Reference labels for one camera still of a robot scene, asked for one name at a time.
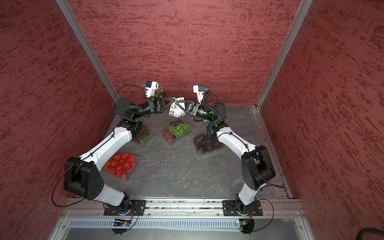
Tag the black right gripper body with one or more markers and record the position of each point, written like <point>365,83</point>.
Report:
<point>194,109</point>

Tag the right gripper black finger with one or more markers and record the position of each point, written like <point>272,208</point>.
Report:
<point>183,102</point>
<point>186,111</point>

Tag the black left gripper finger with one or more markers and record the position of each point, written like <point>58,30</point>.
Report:
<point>172,100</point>
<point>165,108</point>

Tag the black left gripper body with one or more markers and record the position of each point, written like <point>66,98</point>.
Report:
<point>153,104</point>

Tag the clear box dark plums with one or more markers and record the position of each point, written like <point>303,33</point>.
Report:
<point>204,143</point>

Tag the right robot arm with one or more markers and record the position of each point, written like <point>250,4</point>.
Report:
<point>256,163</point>

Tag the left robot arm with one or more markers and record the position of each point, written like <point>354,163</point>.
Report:
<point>82,175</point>

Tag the pencils in bucket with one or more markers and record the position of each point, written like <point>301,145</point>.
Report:
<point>161,92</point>

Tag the yellow metal pencil bucket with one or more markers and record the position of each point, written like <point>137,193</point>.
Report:
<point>163,102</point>

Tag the clear box dark grapes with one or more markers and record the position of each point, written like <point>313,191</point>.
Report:
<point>144,135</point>

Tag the clear box strawberries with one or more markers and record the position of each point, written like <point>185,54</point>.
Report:
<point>120,165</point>

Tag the left circuit board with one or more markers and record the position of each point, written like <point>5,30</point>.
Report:
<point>121,226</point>

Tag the circuit board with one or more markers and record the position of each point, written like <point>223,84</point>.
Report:
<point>246,226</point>
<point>121,226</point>

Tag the right circuit board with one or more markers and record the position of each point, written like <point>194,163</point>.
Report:
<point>246,226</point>

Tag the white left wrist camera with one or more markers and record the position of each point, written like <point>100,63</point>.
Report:
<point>150,88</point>

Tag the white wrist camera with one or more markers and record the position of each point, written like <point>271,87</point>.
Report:
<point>150,88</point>
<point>199,90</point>

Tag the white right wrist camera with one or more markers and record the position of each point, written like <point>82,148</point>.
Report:
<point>199,90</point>

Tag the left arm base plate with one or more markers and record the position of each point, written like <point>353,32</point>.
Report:
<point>126,208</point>

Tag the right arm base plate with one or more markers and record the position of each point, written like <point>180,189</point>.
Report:
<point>236,208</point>

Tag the aluminium front rail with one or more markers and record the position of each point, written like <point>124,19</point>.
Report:
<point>193,208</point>

